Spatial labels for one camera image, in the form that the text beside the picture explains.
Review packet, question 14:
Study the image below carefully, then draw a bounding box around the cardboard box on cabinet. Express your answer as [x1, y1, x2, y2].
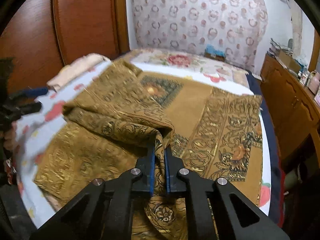
[278, 50, 301, 74]

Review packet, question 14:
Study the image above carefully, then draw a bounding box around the stack of folded papers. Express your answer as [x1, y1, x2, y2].
[270, 38, 293, 56]

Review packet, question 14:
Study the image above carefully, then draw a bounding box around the floral rose bedspread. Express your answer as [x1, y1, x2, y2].
[132, 49, 249, 88]

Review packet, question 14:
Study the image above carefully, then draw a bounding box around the navy blue blanket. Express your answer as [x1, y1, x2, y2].
[246, 71, 283, 225]

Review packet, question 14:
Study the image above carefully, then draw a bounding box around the pink jug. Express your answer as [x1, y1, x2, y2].
[308, 72, 320, 94]

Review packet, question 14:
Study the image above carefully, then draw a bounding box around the white strawberry flower blanket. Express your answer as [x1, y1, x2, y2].
[11, 59, 272, 229]

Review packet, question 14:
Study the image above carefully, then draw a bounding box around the blue fluffy item on box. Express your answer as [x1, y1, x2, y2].
[204, 44, 225, 62]

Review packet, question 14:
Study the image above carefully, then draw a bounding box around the brown wooden louvered wardrobe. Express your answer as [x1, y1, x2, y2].
[1, 0, 130, 93]

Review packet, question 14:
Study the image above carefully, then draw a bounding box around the beige tied window curtain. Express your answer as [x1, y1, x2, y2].
[289, 0, 303, 58]

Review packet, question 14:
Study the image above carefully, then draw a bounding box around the folded beige cloth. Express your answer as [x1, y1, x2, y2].
[47, 53, 111, 92]

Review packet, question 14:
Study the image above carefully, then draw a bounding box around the brown gold patterned garment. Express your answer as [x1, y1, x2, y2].
[34, 60, 263, 239]

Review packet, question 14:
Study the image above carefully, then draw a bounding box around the brown wooden sideboard cabinet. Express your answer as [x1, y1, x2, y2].
[260, 54, 319, 160]

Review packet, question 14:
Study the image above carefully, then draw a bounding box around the circle patterned lace curtain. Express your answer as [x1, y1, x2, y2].
[130, 0, 268, 70]

